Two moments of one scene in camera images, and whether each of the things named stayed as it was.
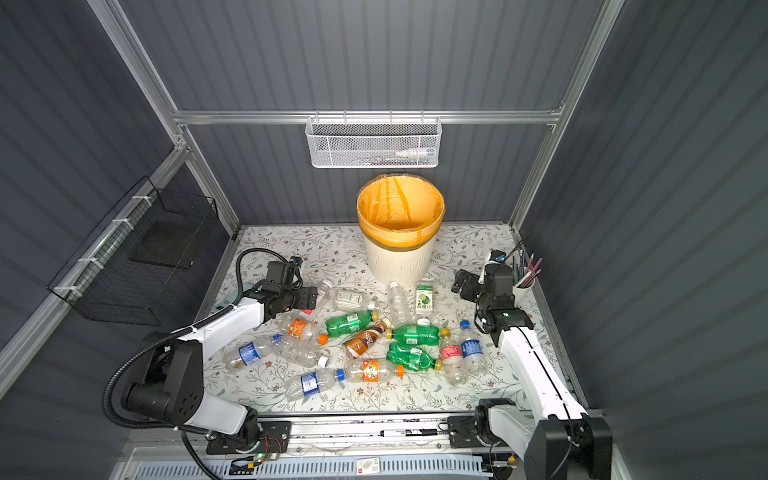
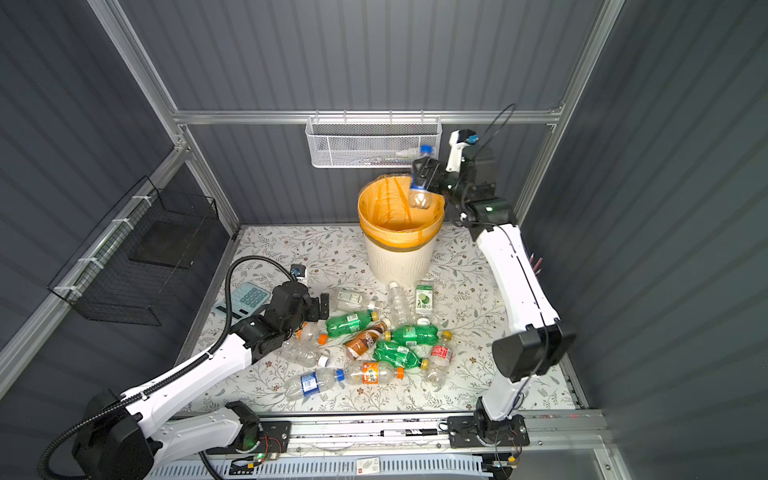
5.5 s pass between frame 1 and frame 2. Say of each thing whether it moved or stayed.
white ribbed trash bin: stayed
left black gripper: moved
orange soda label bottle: stayed
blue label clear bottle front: stayed
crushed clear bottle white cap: stayed
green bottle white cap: stayed
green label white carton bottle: stayed
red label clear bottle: moved
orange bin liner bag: stayed
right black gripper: moved
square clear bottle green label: stayed
